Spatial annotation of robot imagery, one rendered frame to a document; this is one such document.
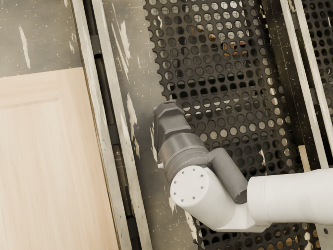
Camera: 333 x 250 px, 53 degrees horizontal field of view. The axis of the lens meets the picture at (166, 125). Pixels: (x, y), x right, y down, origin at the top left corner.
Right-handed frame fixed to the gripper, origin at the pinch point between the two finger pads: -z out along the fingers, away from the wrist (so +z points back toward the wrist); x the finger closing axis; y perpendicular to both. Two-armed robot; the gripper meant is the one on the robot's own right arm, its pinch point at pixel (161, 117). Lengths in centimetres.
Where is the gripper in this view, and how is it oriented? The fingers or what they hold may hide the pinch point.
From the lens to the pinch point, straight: 70.2
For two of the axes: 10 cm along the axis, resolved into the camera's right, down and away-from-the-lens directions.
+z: 3.3, 5.9, -7.4
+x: 0.3, -7.9, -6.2
